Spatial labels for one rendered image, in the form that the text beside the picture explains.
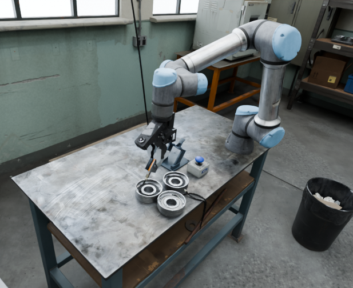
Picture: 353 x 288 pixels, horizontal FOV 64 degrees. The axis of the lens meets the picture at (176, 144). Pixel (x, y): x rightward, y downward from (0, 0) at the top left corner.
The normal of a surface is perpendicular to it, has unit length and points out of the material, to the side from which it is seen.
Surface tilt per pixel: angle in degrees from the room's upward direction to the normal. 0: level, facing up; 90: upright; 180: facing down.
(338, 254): 0
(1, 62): 90
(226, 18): 90
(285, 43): 82
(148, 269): 0
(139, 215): 0
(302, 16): 90
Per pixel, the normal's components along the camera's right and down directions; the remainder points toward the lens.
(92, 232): 0.11, -0.85
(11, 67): 0.75, 0.41
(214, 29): -0.65, 0.33
